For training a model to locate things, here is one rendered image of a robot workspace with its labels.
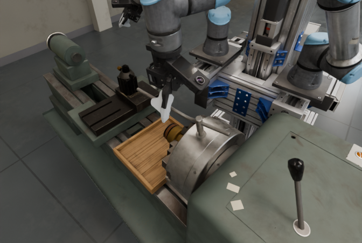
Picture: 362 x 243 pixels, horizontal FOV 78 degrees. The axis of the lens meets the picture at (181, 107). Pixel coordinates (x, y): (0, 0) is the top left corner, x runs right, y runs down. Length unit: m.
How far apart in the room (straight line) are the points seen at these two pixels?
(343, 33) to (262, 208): 0.59
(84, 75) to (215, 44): 0.91
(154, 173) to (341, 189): 0.70
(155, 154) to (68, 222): 1.15
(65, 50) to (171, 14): 1.16
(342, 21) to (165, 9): 0.56
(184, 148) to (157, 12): 0.44
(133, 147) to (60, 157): 1.40
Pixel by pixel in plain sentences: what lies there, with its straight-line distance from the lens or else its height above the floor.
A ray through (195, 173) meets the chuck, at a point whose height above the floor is 1.17.
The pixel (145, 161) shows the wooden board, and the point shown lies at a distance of 1.11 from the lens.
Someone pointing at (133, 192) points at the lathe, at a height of 0.54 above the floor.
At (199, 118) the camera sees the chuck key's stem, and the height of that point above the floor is 1.32.
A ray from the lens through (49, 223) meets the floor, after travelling 2.16.
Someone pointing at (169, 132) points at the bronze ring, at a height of 1.11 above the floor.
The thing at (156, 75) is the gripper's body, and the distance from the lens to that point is 0.57.
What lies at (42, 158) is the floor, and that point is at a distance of 2.56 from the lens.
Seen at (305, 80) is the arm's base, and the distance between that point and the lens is 1.17.
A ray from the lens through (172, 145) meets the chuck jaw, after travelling 0.88.
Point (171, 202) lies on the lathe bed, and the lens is 1.02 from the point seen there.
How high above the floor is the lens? 1.80
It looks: 42 degrees down
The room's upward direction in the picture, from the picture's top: straight up
